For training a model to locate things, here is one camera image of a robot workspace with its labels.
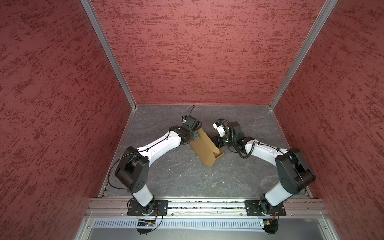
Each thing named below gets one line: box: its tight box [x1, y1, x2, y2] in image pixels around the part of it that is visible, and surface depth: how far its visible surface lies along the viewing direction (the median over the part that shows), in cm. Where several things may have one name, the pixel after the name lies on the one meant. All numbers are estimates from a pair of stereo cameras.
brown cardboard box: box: [190, 127, 224, 168], surface depth 81 cm
